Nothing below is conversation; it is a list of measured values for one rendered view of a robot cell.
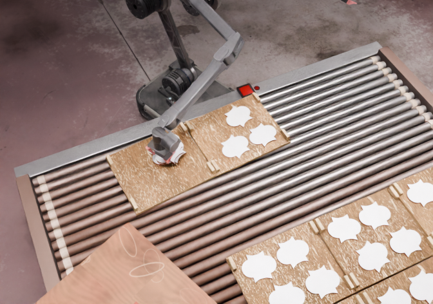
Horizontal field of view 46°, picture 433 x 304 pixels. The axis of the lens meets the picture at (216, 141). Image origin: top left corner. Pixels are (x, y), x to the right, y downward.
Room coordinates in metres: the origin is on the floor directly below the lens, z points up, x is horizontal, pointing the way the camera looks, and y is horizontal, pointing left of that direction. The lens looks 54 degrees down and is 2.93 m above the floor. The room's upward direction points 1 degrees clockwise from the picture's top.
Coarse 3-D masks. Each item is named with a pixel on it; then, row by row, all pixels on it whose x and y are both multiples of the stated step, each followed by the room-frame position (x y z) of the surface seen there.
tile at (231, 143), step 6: (234, 138) 1.46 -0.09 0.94; (240, 138) 1.46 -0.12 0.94; (246, 138) 1.46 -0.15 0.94; (222, 144) 1.42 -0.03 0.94; (228, 144) 1.42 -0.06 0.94; (234, 144) 1.42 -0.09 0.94; (240, 144) 1.42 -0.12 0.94; (246, 144) 1.42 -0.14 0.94; (222, 150) 1.39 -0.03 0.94; (228, 150) 1.39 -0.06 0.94; (234, 150) 1.39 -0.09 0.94; (240, 150) 1.39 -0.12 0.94; (246, 150) 1.39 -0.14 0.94; (228, 156) 1.35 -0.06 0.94; (234, 156) 1.36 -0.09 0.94; (240, 156) 1.36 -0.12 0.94
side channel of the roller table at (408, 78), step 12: (384, 48) 2.10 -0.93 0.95; (384, 60) 2.03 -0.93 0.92; (396, 60) 2.01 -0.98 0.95; (396, 72) 1.94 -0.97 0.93; (408, 72) 1.92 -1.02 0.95; (408, 84) 1.85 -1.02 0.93; (420, 84) 1.83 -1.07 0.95; (420, 96) 1.76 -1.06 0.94; (432, 96) 1.75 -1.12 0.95; (432, 108) 1.67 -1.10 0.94
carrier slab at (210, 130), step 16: (224, 112) 1.63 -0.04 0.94; (256, 112) 1.63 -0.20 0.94; (208, 128) 1.52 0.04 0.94; (224, 128) 1.53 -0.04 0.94; (240, 128) 1.53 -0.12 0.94; (208, 144) 1.43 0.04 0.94; (272, 144) 1.43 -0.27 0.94; (208, 160) 1.33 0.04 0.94; (224, 160) 1.33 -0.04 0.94; (240, 160) 1.34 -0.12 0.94
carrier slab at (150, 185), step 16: (176, 128) 1.52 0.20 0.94; (144, 144) 1.42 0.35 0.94; (192, 144) 1.42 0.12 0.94; (112, 160) 1.32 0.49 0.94; (128, 160) 1.33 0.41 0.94; (144, 160) 1.33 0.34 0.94; (192, 160) 1.33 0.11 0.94; (128, 176) 1.24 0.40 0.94; (144, 176) 1.24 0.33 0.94; (160, 176) 1.24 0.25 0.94; (176, 176) 1.24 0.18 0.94; (192, 176) 1.24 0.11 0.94; (208, 176) 1.24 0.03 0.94; (128, 192) 1.15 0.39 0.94; (144, 192) 1.16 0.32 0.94; (160, 192) 1.16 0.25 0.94; (176, 192) 1.16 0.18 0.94; (144, 208) 1.07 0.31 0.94
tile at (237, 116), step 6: (234, 108) 1.65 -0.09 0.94; (240, 108) 1.65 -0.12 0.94; (246, 108) 1.65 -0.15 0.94; (228, 114) 1.61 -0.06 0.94; (234, 114) 1.61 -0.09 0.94; (240, 114) 1.61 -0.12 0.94; (246, 114) 1.61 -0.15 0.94; (228, 120) 1.57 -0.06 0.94; (234, 120) 1.57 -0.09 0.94; (240, 120) 1.57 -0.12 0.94; (246, 120) 1.57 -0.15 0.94; (234, 126) 1.54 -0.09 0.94
